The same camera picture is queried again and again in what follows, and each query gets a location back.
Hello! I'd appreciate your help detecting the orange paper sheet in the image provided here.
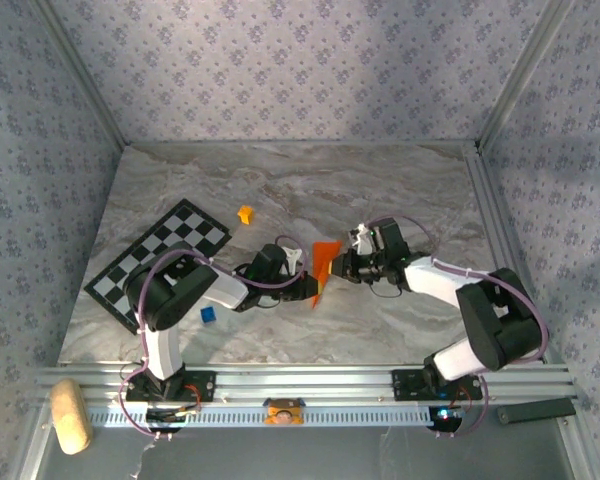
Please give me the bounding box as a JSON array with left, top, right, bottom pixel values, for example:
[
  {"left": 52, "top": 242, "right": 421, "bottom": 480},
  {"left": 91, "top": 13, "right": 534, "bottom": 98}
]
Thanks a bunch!
[{"left": 310, "top": 240, "right": 344, "bottom": 309}]

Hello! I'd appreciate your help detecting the black and white checkerboard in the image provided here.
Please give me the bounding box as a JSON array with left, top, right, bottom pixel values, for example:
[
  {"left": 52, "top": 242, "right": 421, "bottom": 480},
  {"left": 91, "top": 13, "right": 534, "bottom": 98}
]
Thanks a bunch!
[{"left": 83, "top": 198, "right": 232, "bottom": 336}]

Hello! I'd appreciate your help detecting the cartoon face figure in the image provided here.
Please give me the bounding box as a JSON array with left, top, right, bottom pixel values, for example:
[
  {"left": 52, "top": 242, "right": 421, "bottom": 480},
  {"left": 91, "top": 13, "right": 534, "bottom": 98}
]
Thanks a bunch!
[{"left": 262, "top": 397, "right": 306, "bottom": 426}]

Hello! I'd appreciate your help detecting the dark flat metal bar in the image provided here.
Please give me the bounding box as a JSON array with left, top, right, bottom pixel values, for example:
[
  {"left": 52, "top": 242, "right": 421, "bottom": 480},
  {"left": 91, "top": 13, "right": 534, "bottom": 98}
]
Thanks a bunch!
[{"left": 497, "top": 398, "right": 577, "bottom": 425}]

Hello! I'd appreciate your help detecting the thin black right gripper cable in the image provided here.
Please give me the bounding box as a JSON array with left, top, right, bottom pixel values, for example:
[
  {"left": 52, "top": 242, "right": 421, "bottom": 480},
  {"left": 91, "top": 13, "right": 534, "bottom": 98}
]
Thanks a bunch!
[{"left": 369, "top": 278, "right": 405, "bottom": 300}]

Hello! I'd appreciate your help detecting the long aluminium mounting rail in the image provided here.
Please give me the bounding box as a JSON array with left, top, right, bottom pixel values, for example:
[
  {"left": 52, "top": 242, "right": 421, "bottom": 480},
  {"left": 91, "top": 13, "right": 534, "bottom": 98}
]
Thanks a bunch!
[{"left": 34, "top": 364, "right": 576, "bottom": 406}]

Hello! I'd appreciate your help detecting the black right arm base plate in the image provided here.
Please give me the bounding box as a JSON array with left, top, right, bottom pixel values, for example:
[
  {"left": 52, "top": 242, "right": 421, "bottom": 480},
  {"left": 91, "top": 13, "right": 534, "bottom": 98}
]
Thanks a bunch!
[{"left": 390, "top": 368, "right": 484, "bottom": 402}]

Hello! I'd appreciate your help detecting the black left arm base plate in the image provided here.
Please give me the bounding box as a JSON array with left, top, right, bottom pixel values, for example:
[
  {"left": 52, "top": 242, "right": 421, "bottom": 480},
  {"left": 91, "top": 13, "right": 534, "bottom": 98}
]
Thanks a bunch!
[{"left": 126, "top": 370, "right": 217, "bottom": 402}]

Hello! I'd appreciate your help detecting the aluminium side rail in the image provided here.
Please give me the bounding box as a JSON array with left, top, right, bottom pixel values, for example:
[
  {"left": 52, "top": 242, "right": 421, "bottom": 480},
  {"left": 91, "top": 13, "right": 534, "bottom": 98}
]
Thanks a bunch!
[{"left": 463, "top": 152, "right": 546, "bottom": 364}]

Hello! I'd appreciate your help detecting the white slotted cable duct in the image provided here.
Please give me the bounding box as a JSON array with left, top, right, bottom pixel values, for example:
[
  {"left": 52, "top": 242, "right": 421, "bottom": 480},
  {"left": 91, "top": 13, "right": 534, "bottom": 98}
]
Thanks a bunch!
[{"left": 87, "top": 405, "right": 434, "bottom": 429}]

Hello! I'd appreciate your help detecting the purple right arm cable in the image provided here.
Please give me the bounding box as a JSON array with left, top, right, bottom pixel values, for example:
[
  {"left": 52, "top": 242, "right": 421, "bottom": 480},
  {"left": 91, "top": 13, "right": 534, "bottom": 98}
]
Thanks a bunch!
[{"left": 364, "top": 213, "right": 551, "bottom": 441}]

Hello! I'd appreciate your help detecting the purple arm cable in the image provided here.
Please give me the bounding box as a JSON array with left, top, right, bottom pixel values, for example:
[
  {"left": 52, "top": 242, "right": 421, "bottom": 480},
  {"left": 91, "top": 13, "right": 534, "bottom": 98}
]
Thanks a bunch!
[
  {"left": 364, "top": 213, "right": 551, "bottom": 441},
  {"left": 117, "top": 234, "right": 309, "bottom": 441}
]

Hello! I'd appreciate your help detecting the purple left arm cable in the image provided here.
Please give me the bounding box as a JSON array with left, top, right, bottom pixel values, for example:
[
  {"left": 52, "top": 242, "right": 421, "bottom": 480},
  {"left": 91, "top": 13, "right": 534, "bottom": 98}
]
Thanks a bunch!
[{"left": 117, "top": 234, "right": 309, "bottom": 441}]

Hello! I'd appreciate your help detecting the aluminium corner post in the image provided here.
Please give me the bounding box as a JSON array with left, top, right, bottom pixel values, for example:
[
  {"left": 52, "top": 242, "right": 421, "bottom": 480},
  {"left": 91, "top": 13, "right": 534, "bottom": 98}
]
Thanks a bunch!
[
  {"left": 477, "top": 0, "right": 576, "bottom": 150},
  {"left": 29, "top": 0, "right": 131, "bottom": 147}
]

